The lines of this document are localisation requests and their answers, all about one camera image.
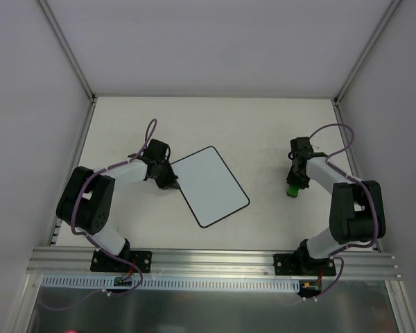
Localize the green whiteboard eraser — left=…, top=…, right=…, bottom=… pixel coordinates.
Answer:
left=286, top=185, right=300, bottom=198

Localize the small black-framed whiteboard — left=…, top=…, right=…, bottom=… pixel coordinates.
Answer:
left=171, top=146, right=250, bottom=228

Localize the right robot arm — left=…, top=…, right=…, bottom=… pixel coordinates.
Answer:
left=281, top=137, right=386, bottom=275

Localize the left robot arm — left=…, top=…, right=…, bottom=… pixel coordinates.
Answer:
left=56, top=139, right=180, bottom=271

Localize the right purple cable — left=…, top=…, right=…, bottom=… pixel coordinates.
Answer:
left=297, top=123, right=382, bottom=302

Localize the purple cable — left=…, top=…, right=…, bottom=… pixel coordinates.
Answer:
left=69, top=119, right=159, bottom=240
left=297, top=123, right=382, bottom=302

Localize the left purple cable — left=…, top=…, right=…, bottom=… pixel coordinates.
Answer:
left=69, top=119, right=159, bottom=240

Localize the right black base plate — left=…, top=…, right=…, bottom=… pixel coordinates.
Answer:
left=273, top=253, right=336, bottom=277

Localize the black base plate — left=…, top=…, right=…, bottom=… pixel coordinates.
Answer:
left=90, top=250, right=153, bottom=273
left=273, top=253, right=336, bottom=277

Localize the white slotted cable duct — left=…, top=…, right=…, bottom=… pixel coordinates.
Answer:
left=41, top=275, right=300, bottom=293

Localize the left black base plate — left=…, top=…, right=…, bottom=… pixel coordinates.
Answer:
left=90, top=250, right=153, bottom=273

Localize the aluminium mounting rail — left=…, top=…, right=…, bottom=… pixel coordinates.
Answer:
left=26, top=246, right=402, bottom=281

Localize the left aluminium frame post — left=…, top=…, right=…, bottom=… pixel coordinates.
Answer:
left=37, top=0, right=97, bottom=146

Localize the aluminium frame post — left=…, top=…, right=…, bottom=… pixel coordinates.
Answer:
left=37, top=0, right=97, bottom=146
left=332, top=1, right=403, bottom=176

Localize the right aluminium frame post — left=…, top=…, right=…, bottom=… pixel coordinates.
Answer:
left=332, top=1, right=403, bottom=176

